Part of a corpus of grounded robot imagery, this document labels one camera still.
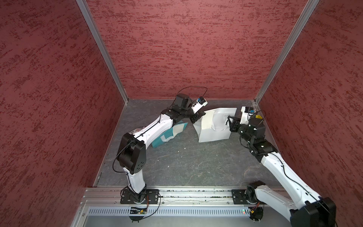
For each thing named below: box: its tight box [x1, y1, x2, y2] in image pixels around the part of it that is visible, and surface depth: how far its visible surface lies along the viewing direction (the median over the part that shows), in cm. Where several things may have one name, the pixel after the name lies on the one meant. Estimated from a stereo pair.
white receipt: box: [201, 110, 215, 130], surface depth 85 cm
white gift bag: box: [192, 107, 237, 143], surface depth 89 cm
